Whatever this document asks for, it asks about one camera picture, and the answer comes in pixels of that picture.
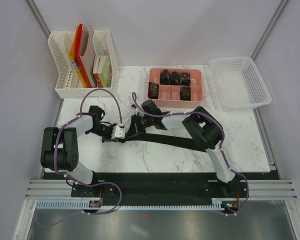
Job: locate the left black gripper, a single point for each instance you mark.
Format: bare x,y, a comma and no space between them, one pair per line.
108,139

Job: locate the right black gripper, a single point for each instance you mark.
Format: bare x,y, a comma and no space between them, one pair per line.
136,129

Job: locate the long black necktie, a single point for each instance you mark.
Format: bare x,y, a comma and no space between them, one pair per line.
180,142

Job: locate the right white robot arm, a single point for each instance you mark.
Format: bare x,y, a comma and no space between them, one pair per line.
206,135

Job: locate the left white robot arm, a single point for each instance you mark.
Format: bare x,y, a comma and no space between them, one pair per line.
60,150

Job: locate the rolled tie floral left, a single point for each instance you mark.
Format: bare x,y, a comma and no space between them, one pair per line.
153,90

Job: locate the pink compartment tray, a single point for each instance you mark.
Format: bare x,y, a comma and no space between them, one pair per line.
169,95

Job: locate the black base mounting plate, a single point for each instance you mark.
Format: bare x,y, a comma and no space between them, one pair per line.
165,188

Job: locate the green book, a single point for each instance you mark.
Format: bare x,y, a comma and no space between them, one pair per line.
105,71

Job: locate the cream desktop file organizer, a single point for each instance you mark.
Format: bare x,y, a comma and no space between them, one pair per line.
68,85

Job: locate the rolled tie front right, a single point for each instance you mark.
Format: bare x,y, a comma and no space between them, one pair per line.
185,93

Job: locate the rolled tie back middle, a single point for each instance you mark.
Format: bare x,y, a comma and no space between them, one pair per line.
174,79

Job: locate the rolled tie back right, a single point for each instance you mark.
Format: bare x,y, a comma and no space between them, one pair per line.
185,79

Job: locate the cream paperback book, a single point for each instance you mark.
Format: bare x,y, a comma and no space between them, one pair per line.
99,62

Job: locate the beige cardboard folder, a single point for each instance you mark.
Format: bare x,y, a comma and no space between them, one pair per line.
87,54

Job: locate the red orange folder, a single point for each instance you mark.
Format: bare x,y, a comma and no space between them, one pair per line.
75,59

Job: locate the white plastic basket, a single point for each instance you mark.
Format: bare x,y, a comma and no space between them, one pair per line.
238,83

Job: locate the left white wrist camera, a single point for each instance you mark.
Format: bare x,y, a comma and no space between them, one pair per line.
118,131

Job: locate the aluminium frame rail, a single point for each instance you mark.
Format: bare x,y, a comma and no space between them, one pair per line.
258,190

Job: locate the white slotted cable duct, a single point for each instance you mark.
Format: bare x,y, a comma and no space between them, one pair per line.
90,205

